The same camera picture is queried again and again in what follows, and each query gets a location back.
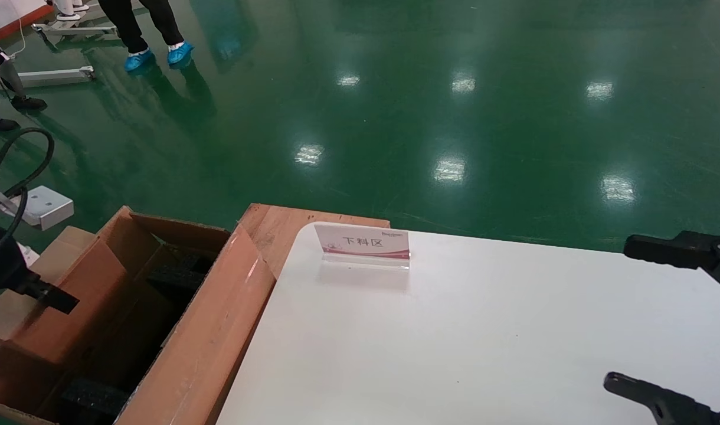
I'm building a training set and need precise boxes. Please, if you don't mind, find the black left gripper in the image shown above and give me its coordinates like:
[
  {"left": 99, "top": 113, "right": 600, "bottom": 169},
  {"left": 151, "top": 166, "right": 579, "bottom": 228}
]
[{"left": 0, "top": 218, "right": 80, "bottom": 315}]

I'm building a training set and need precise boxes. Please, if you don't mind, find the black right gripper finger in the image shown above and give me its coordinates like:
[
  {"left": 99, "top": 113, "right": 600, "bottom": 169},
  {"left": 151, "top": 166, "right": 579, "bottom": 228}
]
[
  {"left": 603, "top": 371, "right": 720, "bottom": 425},
  {"left": 623, "top": 231, "right": 720, "bottom": 294}
]

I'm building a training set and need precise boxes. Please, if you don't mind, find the small cardboard box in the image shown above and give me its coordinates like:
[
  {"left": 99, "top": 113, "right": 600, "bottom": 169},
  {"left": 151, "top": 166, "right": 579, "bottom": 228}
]
[{"left": 0, "top": 226, "right": 130, "bottom": 367}]

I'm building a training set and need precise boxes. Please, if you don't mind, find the large open cardboard box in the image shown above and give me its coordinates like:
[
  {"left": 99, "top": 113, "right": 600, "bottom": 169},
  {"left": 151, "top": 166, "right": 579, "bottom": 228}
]
[{"left": 0, "top": 205, "right": 277, "bottom": 425}]

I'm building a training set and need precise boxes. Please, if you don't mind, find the black foam block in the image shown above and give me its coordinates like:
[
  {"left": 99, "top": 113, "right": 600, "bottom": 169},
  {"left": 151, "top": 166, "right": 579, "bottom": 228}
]
[
  {"left": 146, "top": 253, "right": 214, "bottom": 291},
  {"left": 59, "top": 377, "right": 132, "bottom": 424}
]

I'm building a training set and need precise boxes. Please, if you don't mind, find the wooden board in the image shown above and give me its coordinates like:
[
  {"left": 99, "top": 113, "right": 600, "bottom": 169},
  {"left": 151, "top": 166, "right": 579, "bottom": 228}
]
[{"left": 236, "top": 203, "right": 391, "bottom": 279}]

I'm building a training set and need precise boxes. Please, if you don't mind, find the person with blue shoe covers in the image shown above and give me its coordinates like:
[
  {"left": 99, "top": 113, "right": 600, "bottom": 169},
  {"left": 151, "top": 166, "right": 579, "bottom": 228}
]
[{"left": 97, "top": 0, "right": 194, "bottom": 73}]

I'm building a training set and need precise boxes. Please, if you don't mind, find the white legged robot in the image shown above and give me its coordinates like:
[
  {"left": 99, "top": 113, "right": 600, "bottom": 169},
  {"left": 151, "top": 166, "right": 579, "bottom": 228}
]
[{"left": 53, "top": 0, "right": 92, "bottom": 21}]

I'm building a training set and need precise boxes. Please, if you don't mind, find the acrylic sign with red print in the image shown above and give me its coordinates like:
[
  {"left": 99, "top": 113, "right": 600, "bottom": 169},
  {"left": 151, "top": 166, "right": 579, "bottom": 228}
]
[{"left": 313, "top": 222, "right": 411, "bottom": 271}]

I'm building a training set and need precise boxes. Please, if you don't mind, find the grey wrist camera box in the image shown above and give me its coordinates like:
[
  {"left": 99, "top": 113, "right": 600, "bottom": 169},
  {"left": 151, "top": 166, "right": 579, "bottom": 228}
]
[{"left": 18, "top": 186, "right": 75, "bottom": 231}]

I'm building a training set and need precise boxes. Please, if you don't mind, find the short looped black cable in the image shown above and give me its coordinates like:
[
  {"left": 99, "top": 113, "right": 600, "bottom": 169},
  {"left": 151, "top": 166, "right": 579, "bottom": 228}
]
[{"left": 0, "top": 128, "right": 55, "bottom": 198}]

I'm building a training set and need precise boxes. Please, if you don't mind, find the grey floor stand frame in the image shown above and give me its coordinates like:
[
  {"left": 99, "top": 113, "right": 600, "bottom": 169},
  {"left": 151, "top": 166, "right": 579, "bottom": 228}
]
[
  {"left": 32, "top": 0, "right": 125, "bottom": 45},
  {"left": 0, "top": 66, "right": 95, "bottom": 89}
]

